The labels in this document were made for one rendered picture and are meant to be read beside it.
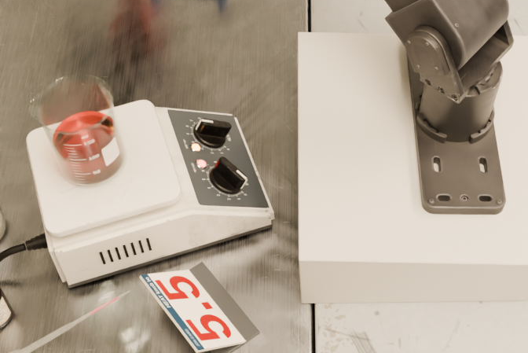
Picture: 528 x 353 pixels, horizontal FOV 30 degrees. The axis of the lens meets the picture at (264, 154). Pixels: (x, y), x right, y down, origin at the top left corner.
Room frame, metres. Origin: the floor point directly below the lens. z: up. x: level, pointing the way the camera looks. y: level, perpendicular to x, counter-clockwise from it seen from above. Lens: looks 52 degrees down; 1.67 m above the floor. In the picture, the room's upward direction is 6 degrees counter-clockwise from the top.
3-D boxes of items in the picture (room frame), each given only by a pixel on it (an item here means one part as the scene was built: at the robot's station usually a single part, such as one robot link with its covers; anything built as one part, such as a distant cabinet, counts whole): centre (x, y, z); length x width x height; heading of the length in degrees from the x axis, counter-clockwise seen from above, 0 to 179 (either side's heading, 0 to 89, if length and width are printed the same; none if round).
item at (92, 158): (0.54, 0.15, 1.03); 0.07 x 0.06 x 0.08; 92
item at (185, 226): (0.54, 0.12, 0.94); 0.22 x 0.13 x 0.08; 103
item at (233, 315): (0.42, 0.07, 0.92); 0.09 x 0.06 x 0.04; 31
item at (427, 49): (0.56, -0.17, 1.07); 0.09 x 0.06 x 0.06; 135
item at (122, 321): (0.43, 0.14, 0.91); 0.06 x 0.06 x 0.02
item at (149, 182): (0.54, 0.14, 0.98); 0.12 x 0.12 x 0.01; 13
